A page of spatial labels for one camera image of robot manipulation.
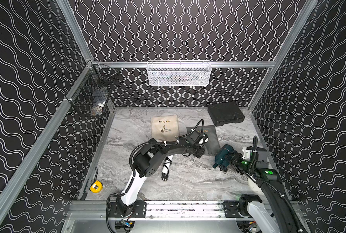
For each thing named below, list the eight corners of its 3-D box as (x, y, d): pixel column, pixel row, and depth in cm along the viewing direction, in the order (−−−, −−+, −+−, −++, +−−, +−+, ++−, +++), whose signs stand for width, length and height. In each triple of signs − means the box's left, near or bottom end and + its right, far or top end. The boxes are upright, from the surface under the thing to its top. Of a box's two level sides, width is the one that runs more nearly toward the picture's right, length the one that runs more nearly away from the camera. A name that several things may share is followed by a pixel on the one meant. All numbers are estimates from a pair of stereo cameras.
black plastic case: (215, 126, 110) (217, 121, 106) (206, 107, 124) (208, 101, 119) (242, 123, 113) (245, 117, 108) (231, 104, 126) (233, 98, 122)
